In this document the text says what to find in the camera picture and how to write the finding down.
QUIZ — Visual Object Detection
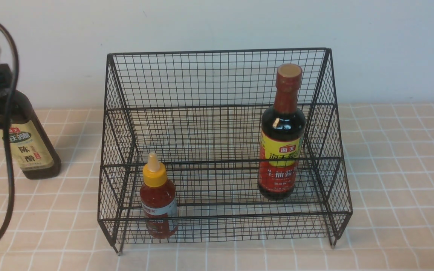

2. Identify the chili sauce bottle yellow cap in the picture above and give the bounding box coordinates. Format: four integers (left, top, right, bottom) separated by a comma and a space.
140, 152, 179, 239

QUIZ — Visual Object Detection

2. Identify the dark vinegar bottle gold cap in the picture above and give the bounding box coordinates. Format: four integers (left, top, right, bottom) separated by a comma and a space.
9, 91, 61, 180

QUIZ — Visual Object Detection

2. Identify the soy sauce bottle red label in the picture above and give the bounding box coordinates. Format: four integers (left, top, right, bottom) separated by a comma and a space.
258, 63, 306, 201

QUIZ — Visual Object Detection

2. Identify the black wire mesh shelf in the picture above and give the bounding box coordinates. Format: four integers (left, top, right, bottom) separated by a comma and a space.
98, 47, 353, 254

